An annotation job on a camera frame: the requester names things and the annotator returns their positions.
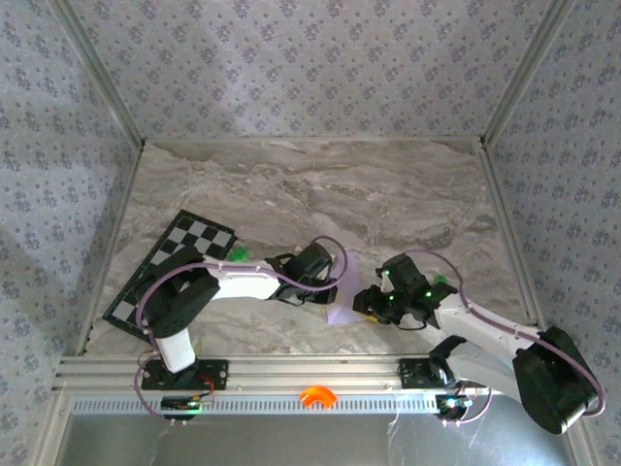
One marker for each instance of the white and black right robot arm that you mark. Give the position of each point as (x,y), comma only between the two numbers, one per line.
(553,383)

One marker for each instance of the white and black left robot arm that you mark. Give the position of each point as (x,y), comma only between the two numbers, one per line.
(179,306)

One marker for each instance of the small green block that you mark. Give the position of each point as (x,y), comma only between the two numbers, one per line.
(239,254)
(440,279)

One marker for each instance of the orange curved plastic piece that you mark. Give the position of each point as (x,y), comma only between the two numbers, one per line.
(317,390)

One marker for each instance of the small lit circuit board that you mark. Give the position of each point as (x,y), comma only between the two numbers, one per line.
(451,404)
(182,403)

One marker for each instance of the black and grey checkerboard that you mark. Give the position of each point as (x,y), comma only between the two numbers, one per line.
(194,235)

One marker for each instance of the grey metal panel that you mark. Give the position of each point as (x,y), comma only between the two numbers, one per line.
(310,442)

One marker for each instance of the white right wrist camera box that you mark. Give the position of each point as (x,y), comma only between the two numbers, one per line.
(384,277)

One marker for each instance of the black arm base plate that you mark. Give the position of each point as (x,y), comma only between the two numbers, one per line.
(216,374)
(412,374)

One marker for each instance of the long aluminium base rail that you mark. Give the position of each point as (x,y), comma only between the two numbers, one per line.
(310,371)

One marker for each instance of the aluminium table side rail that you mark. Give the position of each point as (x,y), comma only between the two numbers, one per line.
(507,213)
(114,240)

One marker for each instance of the short aluminium table rail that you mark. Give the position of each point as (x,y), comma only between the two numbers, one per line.
(310,139)

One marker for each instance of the aluminium frame post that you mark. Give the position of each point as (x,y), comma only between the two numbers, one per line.
(101,73)
(526,73)

